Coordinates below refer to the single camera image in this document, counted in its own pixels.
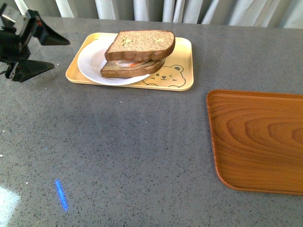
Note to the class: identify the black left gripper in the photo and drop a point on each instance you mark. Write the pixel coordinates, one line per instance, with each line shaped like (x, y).
(15, 54)

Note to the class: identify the white round plate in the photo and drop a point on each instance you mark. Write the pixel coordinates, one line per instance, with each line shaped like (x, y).
(91, 60)

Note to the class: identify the bread slice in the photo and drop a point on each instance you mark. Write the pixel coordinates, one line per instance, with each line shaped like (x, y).
(111, 70)
(141, 45)

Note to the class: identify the fried egg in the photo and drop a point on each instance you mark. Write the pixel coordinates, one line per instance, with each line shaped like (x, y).
(129, 64)

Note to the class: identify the yellow bear tray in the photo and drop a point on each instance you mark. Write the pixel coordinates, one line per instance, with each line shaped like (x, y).
(175, 75)

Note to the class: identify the brown wooden tray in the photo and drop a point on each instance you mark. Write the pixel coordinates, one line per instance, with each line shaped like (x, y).
(257, 140)

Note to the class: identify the grey white curtain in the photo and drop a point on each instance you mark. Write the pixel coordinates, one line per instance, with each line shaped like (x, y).
(258, 13)

